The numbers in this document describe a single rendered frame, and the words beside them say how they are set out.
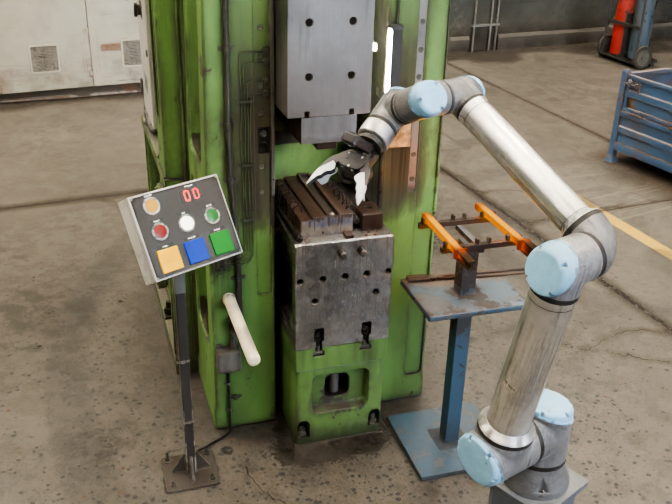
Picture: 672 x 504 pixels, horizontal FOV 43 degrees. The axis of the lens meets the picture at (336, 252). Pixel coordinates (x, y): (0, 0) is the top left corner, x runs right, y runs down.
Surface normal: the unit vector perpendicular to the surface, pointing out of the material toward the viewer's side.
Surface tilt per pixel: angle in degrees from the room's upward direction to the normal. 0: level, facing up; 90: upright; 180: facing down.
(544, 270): 82
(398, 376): 90
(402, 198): 90
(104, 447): 0
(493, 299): 0
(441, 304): 0
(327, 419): 89
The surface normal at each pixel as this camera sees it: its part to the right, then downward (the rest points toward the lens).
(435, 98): 0.47, -0.05
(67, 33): 0.42, 0.40
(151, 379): 0.03, -0.90
